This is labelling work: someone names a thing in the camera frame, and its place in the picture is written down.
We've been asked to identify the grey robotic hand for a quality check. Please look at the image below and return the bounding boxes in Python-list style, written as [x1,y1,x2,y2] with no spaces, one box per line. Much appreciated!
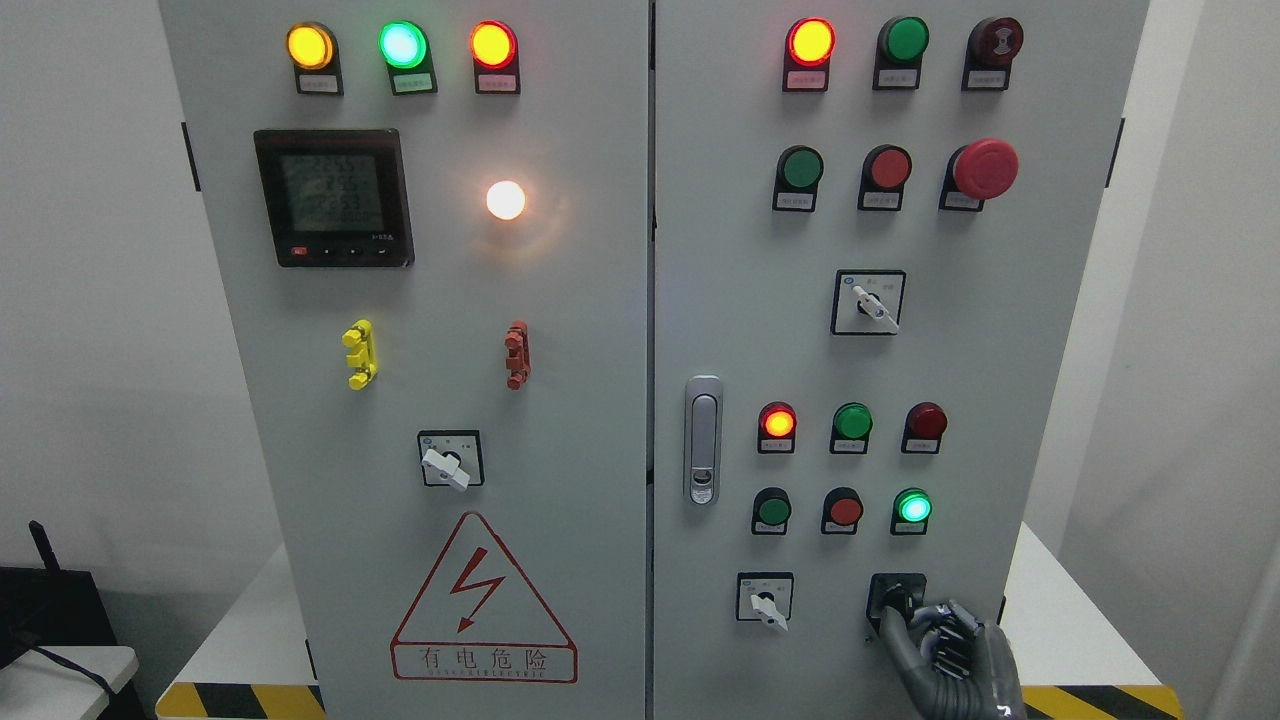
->
[879,600,1028,719]

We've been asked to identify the black rotary knob switch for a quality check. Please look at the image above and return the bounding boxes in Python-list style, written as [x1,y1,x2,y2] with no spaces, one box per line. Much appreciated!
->
[865,573,927,635]

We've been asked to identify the white platform with hazard stripes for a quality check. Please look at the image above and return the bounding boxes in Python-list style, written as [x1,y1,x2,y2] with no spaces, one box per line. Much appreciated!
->
[155,528,1184,719]

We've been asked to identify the green push button lower right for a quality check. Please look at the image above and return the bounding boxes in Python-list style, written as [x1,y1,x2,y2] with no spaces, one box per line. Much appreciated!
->
[890,487,933,536]

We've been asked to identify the green push button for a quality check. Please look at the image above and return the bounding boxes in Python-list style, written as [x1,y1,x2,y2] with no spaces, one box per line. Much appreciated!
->
[890,487,933,536]
[772,145,826,213]
[750,487,794,536]

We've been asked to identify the red push button lower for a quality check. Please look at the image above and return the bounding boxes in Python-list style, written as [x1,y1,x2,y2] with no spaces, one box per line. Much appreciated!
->
[820,487,865,536]

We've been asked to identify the red push button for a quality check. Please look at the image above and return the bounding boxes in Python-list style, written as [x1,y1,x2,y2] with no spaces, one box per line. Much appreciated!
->
[858,143,913,211]
[820,487,865,536]

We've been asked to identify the green push button lower left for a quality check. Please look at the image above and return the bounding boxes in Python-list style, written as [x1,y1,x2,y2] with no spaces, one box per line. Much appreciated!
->
[750,487,794,536]

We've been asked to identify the red indicator middle right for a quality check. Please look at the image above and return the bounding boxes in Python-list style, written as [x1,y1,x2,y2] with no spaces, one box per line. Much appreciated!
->
[900,402,948,455]

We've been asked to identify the green indicator middle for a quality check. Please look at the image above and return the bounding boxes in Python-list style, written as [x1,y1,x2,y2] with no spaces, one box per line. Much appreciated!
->
[829,402,874,455]

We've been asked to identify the red lit indicator middle left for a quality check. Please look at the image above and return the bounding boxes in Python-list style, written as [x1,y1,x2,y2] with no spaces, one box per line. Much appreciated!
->
[756,401,797,454]

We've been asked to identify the grey right cabinet door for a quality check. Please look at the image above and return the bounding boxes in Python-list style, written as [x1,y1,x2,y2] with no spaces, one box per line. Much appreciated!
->
[649,1,1149,719]

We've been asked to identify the grey cabinet door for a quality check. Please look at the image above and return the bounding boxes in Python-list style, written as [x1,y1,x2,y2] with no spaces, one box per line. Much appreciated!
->
[649,1,1149,719]
[160,1,650,719]

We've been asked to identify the red electrical warning sign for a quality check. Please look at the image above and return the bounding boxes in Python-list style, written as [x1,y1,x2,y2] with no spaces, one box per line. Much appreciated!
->
[390,512,579,684]

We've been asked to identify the red emergency stop button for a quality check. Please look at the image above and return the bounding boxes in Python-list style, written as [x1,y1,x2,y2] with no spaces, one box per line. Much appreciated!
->
[938,138,1020,211]

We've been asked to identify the red push button upper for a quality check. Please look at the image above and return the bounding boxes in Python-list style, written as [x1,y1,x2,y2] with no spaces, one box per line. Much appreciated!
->
[858,143,913,211]

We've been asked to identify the green push button upper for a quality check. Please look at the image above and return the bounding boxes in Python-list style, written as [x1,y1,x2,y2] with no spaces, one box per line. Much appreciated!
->
[772,145,826,213]

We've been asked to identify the red terminal connector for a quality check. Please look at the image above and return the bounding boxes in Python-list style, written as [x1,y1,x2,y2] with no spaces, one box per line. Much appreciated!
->
[503,320,531,391]

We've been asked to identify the dark red buzzer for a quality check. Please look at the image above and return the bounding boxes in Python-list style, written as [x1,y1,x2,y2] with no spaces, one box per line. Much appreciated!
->
[961,17,1025,92]

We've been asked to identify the green indicator top right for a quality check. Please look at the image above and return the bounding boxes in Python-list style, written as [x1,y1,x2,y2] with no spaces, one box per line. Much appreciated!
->
[873,15,931,91]

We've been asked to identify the red lit indicator top right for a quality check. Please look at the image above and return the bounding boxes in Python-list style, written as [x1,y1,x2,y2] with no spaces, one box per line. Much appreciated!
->
[782,15,836,94]

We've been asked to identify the white lit indicator lamp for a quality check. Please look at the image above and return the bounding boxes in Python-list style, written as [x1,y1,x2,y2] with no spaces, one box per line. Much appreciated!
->
[485,179,527,222]

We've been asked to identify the yellow terminal connector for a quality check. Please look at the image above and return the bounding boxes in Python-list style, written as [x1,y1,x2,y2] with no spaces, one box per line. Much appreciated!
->
[340,318,379,391]

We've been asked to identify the grey left cabinet door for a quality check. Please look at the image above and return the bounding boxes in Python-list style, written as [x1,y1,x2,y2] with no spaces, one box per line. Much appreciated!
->
[160,1,650,719]

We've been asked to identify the red lit indicator light left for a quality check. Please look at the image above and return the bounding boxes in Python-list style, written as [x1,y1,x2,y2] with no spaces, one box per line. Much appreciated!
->
[468,19,521,95]

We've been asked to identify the black digital power meter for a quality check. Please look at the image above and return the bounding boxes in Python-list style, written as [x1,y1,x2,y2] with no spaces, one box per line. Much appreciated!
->
[253,128,415,268]

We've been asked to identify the green lit indicator light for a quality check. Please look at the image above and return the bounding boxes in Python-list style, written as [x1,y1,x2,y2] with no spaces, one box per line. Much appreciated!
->
[378,20,438,95]

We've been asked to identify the yellow indicator light top left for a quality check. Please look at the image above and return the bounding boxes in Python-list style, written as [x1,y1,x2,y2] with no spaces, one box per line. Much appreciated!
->
[285,20,344,96]

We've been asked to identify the black device with antenna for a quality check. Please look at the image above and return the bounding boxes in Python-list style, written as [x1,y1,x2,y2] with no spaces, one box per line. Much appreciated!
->
[1,520,147,719]

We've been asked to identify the white side table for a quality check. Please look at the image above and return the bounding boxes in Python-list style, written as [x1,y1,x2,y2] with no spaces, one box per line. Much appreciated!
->
[1,646,140,719]

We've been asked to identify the white selector switch lower right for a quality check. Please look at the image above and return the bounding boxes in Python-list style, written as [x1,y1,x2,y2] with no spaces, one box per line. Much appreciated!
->
[736,571,794,632]

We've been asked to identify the white selector switch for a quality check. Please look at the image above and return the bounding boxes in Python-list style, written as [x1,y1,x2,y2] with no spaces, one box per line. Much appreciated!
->
[829,269,906,336]
[736,571,794,632]

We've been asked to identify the silver door handle lock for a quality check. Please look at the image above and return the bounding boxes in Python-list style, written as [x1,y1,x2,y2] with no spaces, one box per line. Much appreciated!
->
[682,375,723,506]

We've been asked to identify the white selector switch upper right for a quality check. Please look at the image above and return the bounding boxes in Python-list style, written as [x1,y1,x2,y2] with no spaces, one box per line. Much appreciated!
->
[829,269,906,336]

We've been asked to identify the white selector switch left door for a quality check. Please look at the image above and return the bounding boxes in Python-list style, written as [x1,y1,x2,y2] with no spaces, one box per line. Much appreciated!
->
[417,430,485,492]

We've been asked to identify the black cable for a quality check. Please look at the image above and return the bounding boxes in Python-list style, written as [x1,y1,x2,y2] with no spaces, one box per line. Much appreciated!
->
[0,635,119,701]

